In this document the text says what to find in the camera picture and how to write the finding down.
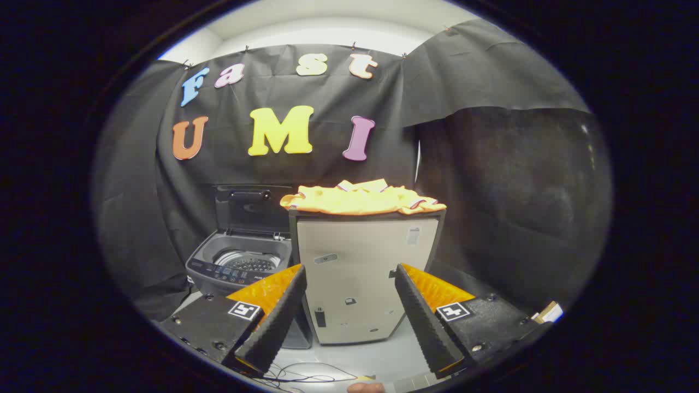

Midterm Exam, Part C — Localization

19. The thin black cable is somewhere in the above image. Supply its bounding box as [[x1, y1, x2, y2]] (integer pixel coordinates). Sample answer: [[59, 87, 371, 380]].
[[262, 361, 361, 391]]

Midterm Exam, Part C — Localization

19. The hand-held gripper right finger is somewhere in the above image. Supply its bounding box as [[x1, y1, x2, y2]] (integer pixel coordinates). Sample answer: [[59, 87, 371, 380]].
[[393, 263, 541, 380]]

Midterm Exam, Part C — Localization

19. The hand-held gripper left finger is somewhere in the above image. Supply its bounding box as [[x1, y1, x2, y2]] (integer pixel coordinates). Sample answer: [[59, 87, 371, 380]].
[[157, 264, 308, 377]]

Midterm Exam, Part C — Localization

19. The grey washing machine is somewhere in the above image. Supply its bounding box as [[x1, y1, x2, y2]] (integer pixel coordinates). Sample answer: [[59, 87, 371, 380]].
[[186, 229, 313, 350]]

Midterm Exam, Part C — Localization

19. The beige cabinet with dark top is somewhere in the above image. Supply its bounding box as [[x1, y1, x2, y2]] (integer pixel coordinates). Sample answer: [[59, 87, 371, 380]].
[[288, 207, 446, 346]]

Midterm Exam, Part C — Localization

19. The small cardboard box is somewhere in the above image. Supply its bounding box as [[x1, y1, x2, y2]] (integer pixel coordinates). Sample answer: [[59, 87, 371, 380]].
[[532, 300, 564, 324]]

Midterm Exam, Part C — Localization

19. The orange yellow shirt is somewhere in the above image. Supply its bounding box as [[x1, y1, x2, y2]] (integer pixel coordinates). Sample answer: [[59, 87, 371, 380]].
[[280, 179, 447, 215]]

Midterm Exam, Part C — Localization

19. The black backdrop cloth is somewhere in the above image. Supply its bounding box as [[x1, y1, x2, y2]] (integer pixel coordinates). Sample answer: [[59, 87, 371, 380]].
[[93, 19, 612, 323]]

